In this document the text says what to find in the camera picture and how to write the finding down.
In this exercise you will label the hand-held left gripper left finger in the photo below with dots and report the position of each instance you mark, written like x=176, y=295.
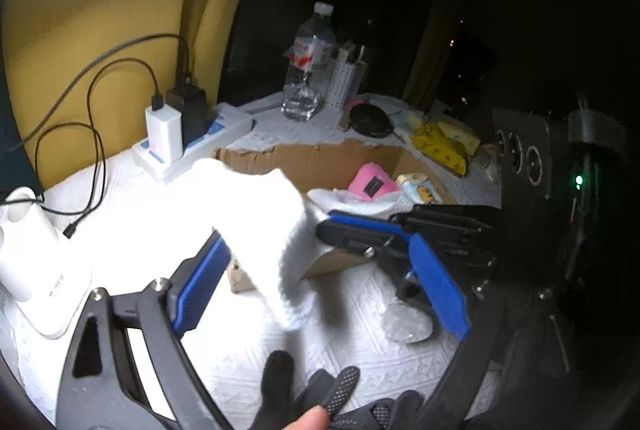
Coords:
x=200, y=280

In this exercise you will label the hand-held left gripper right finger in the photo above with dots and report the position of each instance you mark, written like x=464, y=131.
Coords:
x=440, y=285

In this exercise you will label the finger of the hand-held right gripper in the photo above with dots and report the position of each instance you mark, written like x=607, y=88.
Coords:
x=365, y=225
x=450, y=220

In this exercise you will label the pink sock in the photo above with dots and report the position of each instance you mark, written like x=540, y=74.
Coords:
x=370, y=182

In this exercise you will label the cartoon print sock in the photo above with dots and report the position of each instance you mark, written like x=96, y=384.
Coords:
x=417, y=190

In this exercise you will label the white waffle cloth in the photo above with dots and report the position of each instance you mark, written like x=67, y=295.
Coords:
x=265, y=220

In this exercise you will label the cardboard box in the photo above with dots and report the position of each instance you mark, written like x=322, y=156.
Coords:
x=300, y=158

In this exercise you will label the person's left hand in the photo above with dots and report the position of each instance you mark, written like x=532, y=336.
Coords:
x=307, y=420

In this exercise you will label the pale crinkled bag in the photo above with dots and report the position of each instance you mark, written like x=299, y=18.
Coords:
x=487, y=164

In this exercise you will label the pale yellow tissue pack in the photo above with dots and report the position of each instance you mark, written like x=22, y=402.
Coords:
x=465, y=139

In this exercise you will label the black round object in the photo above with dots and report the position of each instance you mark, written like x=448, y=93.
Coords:
x=370, y=119

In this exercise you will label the white packets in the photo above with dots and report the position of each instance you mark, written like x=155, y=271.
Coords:
x=412, y=119

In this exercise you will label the dark grey glove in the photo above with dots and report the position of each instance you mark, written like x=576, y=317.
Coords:
x=280, y=385

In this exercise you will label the white perforated holder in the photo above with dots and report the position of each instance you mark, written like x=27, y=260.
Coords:
x=342, y=82

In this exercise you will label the white charger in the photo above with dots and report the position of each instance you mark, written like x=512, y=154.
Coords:
x=165, y=134

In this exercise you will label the white power strip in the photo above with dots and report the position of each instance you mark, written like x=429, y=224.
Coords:
x=220, y=129

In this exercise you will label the white desk lamp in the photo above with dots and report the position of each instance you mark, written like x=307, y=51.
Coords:
x=40, y=270

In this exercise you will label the yellow curtain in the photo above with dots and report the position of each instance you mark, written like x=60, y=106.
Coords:
x=425, y=59
x=100, y=9

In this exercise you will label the black charger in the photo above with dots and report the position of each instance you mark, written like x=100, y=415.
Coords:
x=192, y=114

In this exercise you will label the clear water bottle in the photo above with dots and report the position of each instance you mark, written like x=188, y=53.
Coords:
x=305, y=59

